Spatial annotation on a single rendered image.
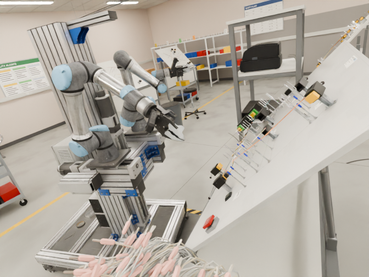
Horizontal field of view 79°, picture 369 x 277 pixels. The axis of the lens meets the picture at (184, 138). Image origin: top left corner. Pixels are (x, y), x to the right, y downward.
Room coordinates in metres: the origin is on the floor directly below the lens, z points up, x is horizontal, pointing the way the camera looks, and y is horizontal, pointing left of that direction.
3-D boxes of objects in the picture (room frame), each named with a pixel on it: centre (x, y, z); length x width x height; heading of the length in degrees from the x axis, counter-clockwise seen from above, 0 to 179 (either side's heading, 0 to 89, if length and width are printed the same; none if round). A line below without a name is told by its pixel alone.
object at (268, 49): (1.88, -0.74, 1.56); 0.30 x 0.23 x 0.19; 60
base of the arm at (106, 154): (1.41, 0.53, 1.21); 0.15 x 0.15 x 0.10
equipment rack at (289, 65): (1.93, -0.84, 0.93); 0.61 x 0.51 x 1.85; 149
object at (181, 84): (6.82, -0.29, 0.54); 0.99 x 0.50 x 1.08; 143
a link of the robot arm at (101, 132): (1.40, 0.54, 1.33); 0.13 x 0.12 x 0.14; 147
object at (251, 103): (1.91, -0.75, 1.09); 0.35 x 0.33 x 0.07; 149
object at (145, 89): (6.22, 1.13, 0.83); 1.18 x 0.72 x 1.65; 140
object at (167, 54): (8.04, -0.27, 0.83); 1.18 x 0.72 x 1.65; 142
